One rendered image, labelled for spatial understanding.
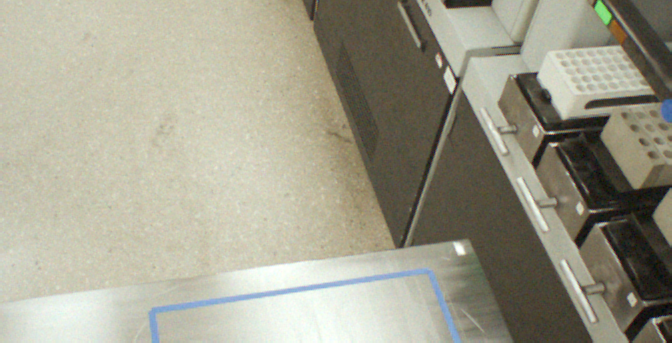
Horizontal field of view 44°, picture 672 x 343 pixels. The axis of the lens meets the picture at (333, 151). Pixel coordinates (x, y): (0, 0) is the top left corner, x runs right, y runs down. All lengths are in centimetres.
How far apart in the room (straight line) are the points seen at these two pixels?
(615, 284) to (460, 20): 61
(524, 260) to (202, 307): 61
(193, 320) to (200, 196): 118
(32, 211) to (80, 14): 76
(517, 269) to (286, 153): 99
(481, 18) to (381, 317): 75
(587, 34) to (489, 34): 23
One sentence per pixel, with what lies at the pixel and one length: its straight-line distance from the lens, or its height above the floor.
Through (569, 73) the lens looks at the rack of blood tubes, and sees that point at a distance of 134.
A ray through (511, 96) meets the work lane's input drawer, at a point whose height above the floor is 78.
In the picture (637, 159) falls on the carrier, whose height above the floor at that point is 86.
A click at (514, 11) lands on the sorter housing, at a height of 79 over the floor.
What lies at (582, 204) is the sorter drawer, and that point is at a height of 80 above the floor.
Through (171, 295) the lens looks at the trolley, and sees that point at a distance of 99.
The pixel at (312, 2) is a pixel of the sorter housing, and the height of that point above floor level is 17.
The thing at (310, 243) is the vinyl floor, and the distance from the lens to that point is 207.
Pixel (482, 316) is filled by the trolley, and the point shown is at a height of 82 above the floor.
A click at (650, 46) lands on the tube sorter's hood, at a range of 120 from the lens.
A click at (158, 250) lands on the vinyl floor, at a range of 204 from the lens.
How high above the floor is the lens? 166
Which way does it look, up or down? 47 degrees down
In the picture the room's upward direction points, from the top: 11 degrees clockwise
